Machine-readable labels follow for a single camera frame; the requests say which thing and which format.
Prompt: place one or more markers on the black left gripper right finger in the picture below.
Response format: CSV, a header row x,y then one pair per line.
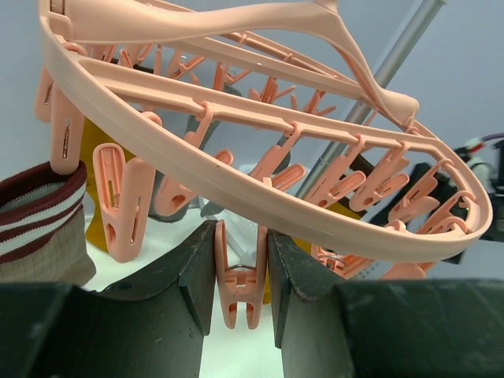
x,y
326,326

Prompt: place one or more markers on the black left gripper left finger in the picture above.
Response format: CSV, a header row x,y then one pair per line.
x,y
149,324

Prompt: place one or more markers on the mustard brown striped sock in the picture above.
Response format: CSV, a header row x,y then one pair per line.
x,y
342,207

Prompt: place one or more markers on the grey sock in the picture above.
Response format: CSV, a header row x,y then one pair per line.
x,y
170,200
242,184

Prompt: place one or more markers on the maroon white striped sock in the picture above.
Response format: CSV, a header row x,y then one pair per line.
x,y
42,227

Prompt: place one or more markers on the pink round clip hanger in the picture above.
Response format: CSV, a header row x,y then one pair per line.
x,y
120,81

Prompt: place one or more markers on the white plastic basket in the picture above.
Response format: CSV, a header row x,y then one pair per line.
x,y
241,236

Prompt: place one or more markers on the white drying rack stand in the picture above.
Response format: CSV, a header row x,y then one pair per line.
x,y
322,19

